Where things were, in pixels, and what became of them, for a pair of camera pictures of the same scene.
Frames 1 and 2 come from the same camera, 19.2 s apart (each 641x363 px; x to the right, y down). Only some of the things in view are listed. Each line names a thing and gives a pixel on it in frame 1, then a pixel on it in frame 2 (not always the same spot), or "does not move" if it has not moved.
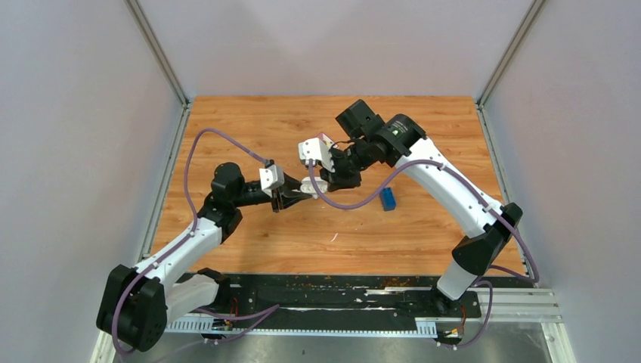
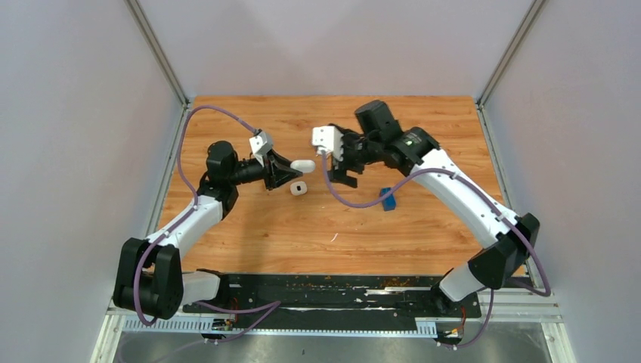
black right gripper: [339, 179] does not move
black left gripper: [286, 200] -> [274, 174]
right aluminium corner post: [528, 18] does not move
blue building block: [388, 199] does not move
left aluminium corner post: [156, 48] does not move
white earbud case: [308, 186] -> [304, 165]
